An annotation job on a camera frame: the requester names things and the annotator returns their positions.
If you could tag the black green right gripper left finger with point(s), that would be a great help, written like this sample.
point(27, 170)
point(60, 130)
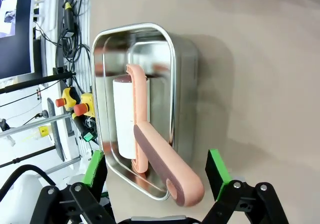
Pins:
point(96, 170)

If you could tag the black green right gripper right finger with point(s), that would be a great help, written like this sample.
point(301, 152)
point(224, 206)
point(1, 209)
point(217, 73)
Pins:
point(216, 170)

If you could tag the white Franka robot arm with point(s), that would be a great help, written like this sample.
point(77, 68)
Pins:
point(17, 199)

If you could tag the black curved flat bar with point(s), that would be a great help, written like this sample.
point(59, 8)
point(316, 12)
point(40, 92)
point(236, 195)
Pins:
point(55, 131)

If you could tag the yellow warning sticker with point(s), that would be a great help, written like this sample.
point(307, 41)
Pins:
point(44, 131)

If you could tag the yellow emergency stop red button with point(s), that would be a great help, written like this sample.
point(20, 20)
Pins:
point(67, 98)
point(86, 105)

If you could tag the black tripod pole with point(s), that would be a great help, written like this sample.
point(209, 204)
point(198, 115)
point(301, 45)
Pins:
point(27, 155)
point(37, 81)

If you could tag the silver metal pole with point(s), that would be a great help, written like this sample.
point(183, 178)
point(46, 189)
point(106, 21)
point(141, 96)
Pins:
point(35, 123)

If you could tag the stainless steel rectangular tray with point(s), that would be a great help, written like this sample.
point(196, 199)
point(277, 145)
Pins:
point(185, 89)

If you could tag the white power strip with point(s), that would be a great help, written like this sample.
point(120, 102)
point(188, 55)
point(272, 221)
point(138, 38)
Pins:
point(47, 9)

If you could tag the black enabling switch green plug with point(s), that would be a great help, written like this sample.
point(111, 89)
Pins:
point(86, 133)

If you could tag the computer monitor white frame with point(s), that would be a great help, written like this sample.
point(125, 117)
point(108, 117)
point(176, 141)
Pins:
point(15, 52)

